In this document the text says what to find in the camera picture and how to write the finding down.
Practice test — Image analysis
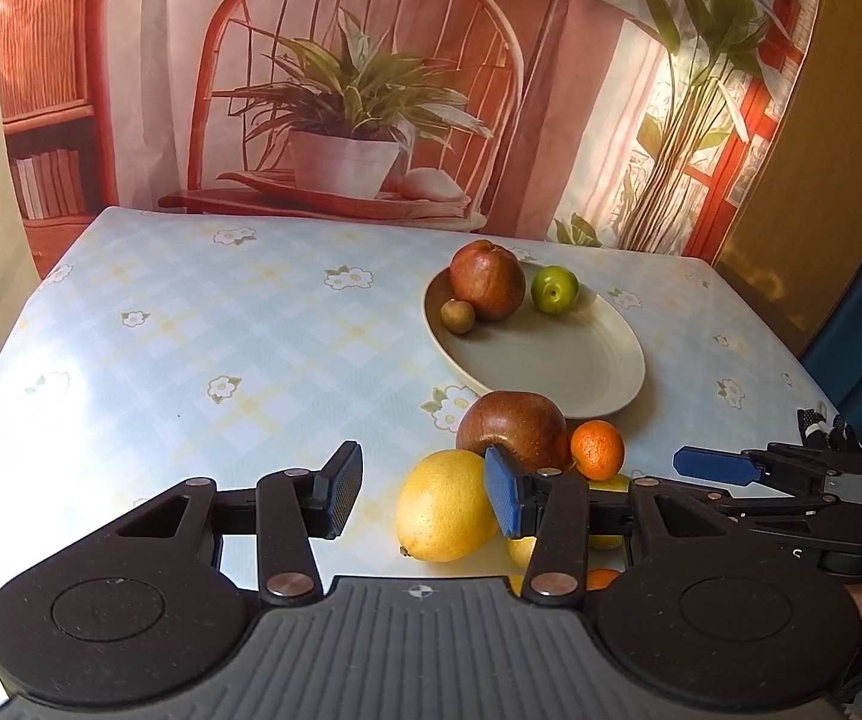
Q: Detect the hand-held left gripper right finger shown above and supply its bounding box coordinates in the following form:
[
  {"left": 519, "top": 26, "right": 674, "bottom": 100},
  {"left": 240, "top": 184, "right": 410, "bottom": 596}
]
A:
[{"left": 483, "top": 444, "right": 732, "bottom": 607}]

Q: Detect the brown wooden panel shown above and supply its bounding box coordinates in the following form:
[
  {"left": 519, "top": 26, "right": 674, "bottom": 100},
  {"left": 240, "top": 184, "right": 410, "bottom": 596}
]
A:
[{"left": 711, "top": 0, "right": 862, "bottom": 358}]

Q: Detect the printed room wall tapestry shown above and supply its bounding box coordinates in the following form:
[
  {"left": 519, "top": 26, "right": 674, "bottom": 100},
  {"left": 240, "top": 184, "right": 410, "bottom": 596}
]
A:
[{"left": 0, "top": 0, "right": 837, "bottom": 280}]

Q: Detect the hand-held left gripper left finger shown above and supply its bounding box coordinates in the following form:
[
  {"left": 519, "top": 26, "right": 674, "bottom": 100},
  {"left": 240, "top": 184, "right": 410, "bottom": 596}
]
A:
[{"left": 101, "top": 441, "right": 364, "bottom": 607}]

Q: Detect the large yellow lemon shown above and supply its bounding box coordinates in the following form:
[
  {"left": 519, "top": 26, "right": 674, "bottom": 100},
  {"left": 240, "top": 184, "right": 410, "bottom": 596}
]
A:
[{"left": 395, "top": 450, "right": 504, "bottom": 564}]

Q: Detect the large red apple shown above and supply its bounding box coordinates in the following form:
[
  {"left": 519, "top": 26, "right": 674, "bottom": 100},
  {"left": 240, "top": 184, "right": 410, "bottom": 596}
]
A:
[{"left": 456, "top": 391, "right": 570, "bottom": 475}]

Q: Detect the beige oval plate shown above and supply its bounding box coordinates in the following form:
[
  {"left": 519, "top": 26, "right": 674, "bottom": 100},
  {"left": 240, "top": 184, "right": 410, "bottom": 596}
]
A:
[{"left": 422, "top": 259, "right": 647, "bottom": 421}]

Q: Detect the black white patterned cloth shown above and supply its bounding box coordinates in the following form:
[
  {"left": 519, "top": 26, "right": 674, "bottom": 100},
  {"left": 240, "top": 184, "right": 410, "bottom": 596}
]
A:
[{"left": 797, "top": 405, "right": 855, "bottom": 455}]

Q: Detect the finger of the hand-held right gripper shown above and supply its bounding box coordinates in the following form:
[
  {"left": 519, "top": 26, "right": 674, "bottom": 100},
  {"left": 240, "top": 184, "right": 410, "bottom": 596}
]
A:
[
  {"left": 672, "top": 442, "right": 862, "bottom": 497},
  {"left": 702, "top": 490, "right": 846, "bottom": 527}
]

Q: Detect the small brown fruit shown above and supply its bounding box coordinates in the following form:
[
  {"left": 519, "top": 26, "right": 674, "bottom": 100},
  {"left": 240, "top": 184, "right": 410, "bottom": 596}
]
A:
[{"left": 441, "top": 298, "right": 477, "bottom": 335}]

